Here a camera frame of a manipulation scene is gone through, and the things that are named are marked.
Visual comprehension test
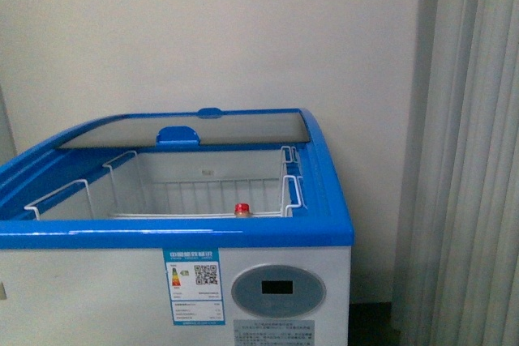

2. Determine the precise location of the white blue chest freezer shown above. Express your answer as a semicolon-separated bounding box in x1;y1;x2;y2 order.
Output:
1;109;354;345

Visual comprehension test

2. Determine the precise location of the white instruction text sticker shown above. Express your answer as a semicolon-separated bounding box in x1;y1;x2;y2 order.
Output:
234;319;315;346

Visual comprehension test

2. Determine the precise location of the white wire freezer basket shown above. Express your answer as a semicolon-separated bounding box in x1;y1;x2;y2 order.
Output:
24;146;306;220

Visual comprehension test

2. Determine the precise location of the sliding glass freezer lid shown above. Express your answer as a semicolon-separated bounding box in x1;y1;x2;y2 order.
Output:
61;108;310;149

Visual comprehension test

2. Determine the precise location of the grey pleated curtain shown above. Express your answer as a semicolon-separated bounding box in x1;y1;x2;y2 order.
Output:
392;0;518;345

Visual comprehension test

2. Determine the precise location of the blue yellow label drink bottle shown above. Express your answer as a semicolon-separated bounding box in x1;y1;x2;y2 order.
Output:
234;203;251;217

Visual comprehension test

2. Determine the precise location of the blue energy label sticker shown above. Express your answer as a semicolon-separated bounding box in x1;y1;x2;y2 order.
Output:
163;249;225;326

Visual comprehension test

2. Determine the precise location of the grey oval control panel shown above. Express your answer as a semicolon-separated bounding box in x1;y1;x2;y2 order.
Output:
231;265;326;318

